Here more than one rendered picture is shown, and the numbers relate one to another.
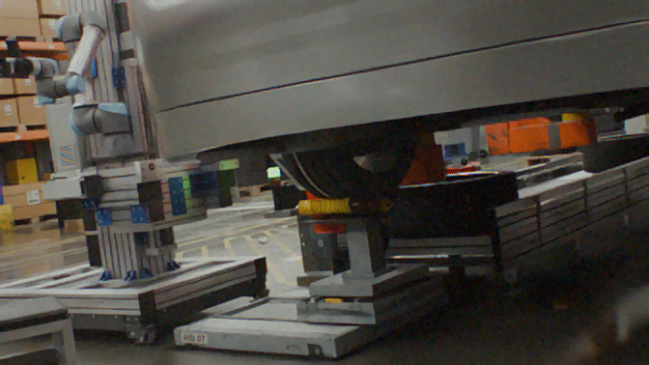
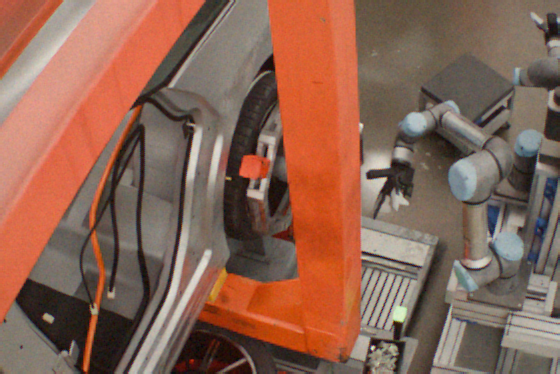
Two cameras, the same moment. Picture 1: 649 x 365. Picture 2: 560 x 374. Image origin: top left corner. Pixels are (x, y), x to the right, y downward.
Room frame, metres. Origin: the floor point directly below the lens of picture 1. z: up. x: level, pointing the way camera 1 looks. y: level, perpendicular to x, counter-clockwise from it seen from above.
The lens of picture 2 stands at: (5.56, -0.49, 3.54)
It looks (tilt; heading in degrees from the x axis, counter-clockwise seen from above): 51 degrees down; 169
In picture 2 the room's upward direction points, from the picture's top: 7 degrees counter-clockwise
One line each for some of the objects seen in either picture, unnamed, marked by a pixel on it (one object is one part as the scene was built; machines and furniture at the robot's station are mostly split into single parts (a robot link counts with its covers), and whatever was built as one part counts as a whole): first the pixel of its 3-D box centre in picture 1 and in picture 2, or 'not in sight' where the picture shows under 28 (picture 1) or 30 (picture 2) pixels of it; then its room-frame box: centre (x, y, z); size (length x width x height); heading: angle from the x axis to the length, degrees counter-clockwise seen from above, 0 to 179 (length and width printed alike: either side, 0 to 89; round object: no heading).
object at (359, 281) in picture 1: (366, 248); (257, 232); (3.21, -0.15, 0.32); 0.40 x 0.30 x 0.28; 142
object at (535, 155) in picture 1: (574, 123); not in sight; (11.39, -3.58, 0.55); 1.40 x 0.80 x 1.09; 52
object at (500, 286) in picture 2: not in sight; (502, 271); (4.09, 0.57, 0.87); 0.15 x 0.15 x 0.10
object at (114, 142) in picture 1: (117, 143); (525, 169); (3.69, 0.86, 0.87); 0.15 x 0.15 x 0.10
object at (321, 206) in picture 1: (326, 206); not in sight; (3.16, -0.02, 0.51); 0.29 x 0.06 x 0.06; 52
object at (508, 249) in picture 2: not in sight; (505, 253); (4.09, 0.56, 0.98); 0.13 x 0.12 x 0.14; 100
